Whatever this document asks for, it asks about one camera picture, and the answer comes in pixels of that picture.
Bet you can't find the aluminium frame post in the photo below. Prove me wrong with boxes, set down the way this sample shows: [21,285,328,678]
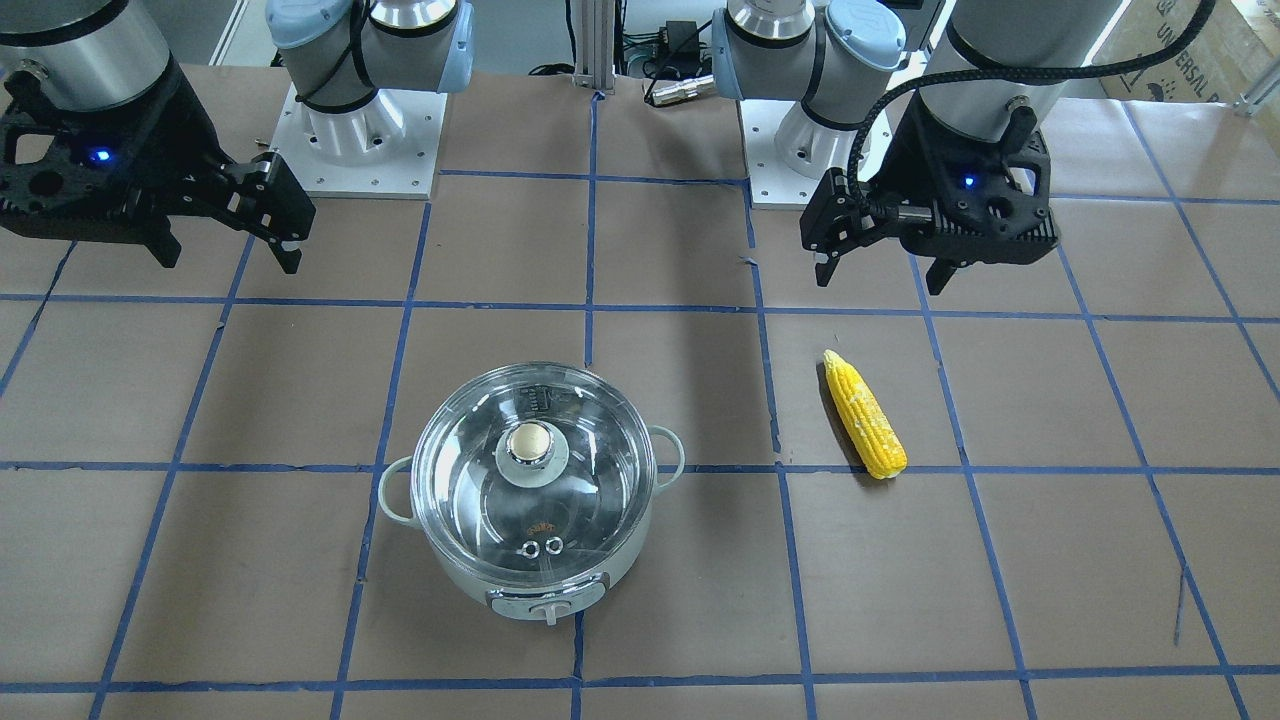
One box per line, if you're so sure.
[570,1,622,96]

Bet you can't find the yellow corn cob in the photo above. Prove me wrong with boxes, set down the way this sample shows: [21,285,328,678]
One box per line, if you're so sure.
[822,348,909,480]

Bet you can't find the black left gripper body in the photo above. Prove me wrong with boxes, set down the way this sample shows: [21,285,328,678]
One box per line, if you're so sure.
[868,97,1059,265]

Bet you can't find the black corrugated cable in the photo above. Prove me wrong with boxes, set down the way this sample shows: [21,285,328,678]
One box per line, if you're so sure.
[846,0,1219,191]

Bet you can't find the cardboard box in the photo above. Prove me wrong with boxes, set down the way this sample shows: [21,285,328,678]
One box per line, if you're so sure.
[1093,1,1279,102]

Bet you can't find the glass pot lid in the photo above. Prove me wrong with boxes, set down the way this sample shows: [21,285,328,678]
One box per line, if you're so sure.
[411,363,658,587]

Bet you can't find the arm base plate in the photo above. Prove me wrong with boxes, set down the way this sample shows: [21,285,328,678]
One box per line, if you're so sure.
[740,99,856,210]
[270,86,451,200]

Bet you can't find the pale green cooking pot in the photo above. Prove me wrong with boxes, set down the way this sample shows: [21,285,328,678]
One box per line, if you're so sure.
[376,419,686,625]

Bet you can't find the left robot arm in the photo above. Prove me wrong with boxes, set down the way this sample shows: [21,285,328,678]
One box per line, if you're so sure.
[710,1,1116,293]

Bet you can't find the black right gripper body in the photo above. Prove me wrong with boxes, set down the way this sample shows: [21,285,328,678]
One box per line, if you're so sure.
[3,61,230,246]

